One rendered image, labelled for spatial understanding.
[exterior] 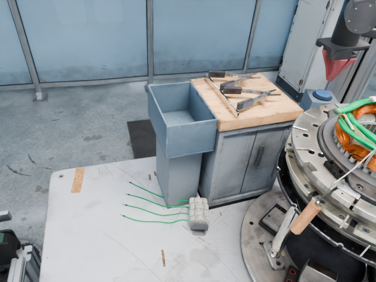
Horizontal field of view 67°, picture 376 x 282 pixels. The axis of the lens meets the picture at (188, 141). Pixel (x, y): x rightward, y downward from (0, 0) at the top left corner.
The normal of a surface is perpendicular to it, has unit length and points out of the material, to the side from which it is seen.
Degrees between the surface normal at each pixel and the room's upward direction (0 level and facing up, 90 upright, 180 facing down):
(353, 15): 93
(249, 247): 0
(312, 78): 90
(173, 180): 90
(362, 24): 93
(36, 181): 0
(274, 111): 0
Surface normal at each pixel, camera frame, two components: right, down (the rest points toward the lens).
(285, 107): 0.07, -0.77
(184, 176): 0.32, 0.61
